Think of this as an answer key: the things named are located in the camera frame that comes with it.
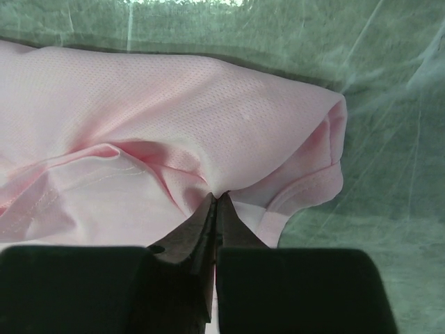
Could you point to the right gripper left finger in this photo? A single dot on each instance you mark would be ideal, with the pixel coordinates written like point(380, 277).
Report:
point(166, 287)

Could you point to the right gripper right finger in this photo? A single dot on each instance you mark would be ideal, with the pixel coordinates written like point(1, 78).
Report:
point(294, 290)

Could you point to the pink t shirt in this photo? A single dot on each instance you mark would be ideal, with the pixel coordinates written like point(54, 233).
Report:
point(102, 149)

